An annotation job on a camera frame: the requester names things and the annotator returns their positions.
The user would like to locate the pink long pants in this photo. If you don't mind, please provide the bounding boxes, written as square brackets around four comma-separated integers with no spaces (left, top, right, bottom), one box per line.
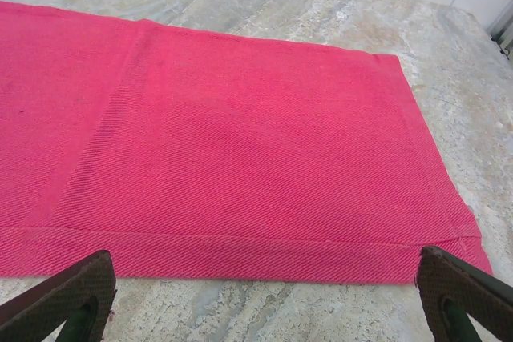
[0,0,494,284]

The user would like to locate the aluminium frame post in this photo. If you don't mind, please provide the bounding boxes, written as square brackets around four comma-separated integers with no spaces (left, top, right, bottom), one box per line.
[485,0,513,64]

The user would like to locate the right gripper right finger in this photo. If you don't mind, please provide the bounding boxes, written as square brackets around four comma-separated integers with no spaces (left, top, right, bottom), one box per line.
[414,245,513,342]

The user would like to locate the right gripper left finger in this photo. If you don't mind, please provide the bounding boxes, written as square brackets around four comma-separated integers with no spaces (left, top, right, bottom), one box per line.
[0,249,118,342]

